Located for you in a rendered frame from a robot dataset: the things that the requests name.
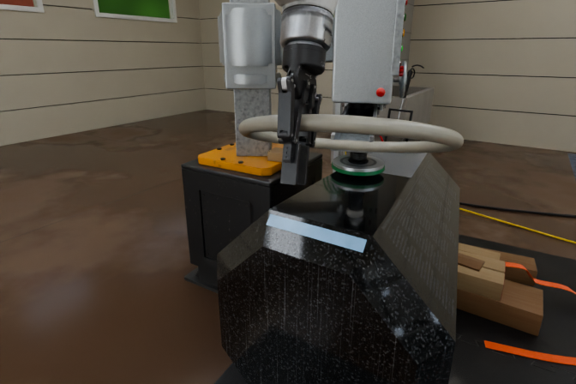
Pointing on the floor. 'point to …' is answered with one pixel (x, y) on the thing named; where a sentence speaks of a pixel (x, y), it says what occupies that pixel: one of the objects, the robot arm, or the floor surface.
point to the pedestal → (229, 209)
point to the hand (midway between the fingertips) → (295, 165)
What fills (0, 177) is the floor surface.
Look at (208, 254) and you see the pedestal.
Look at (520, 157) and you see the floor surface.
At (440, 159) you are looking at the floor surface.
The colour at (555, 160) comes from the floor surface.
